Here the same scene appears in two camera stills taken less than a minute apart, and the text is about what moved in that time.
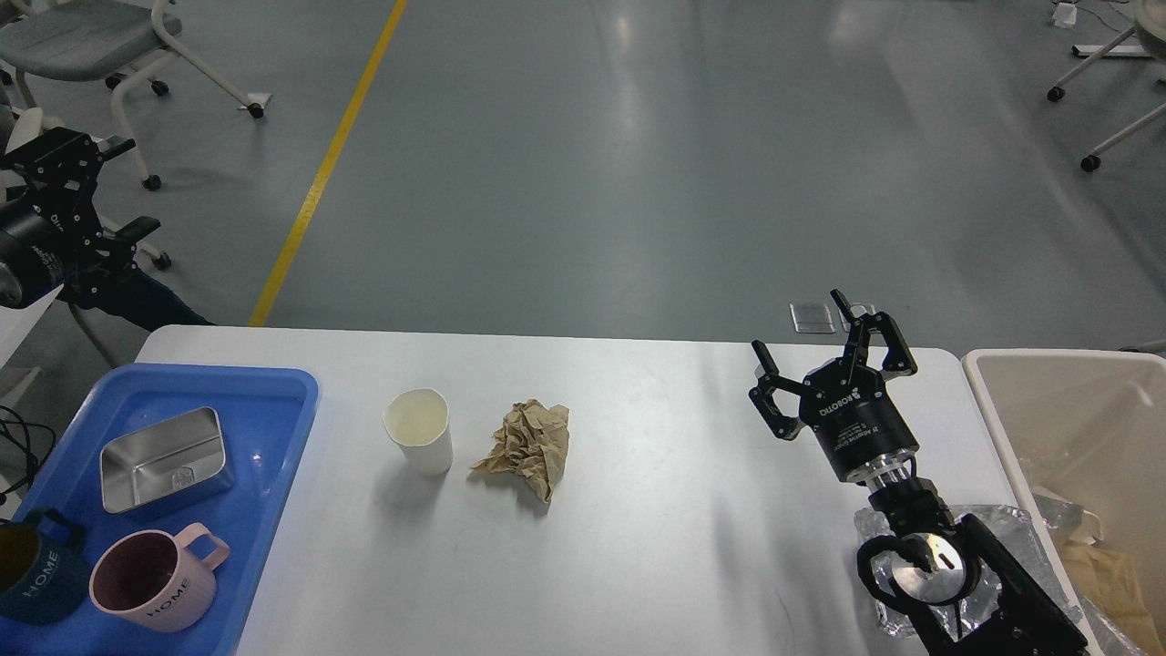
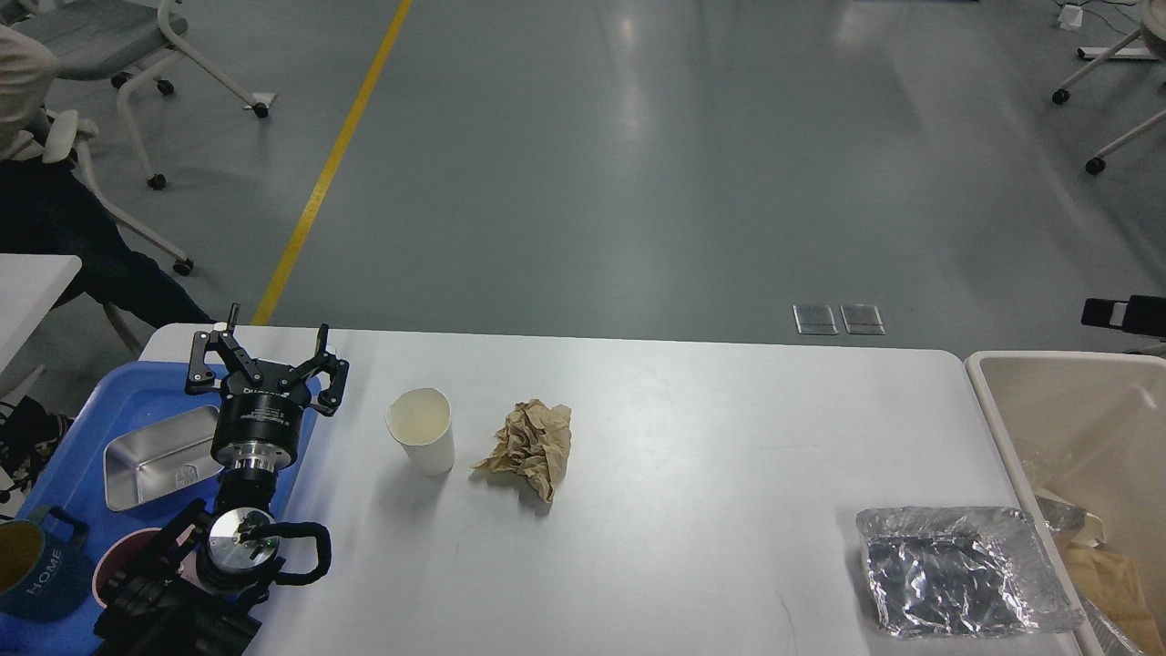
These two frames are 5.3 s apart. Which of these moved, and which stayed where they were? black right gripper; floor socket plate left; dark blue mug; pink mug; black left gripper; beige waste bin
Moved: black right gripper; black left gripper
Stayed: dark blue mug; floor socket plate left; pink mug; beige waste bin
